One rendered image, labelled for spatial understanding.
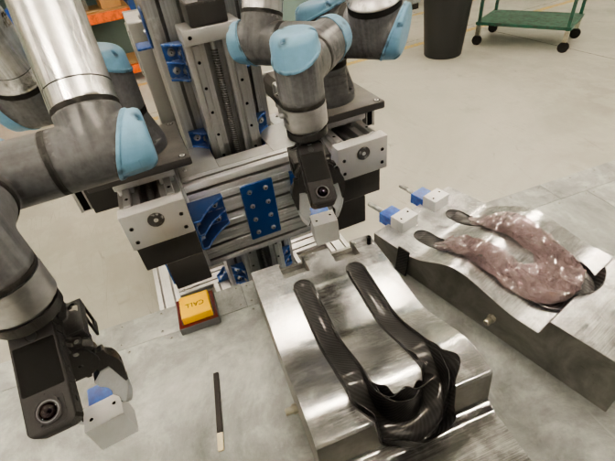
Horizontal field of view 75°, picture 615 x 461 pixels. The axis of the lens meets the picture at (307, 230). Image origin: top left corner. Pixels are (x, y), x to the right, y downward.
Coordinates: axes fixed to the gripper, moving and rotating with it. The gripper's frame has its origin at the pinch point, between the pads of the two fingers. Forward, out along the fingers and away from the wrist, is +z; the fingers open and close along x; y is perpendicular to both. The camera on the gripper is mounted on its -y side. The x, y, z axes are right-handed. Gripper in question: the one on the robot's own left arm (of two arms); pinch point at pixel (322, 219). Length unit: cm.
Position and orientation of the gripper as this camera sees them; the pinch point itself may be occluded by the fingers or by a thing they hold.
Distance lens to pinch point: 81.6
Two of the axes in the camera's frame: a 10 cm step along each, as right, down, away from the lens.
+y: -2.6, -6.4, 7.3
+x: -9.6, 2.7, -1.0
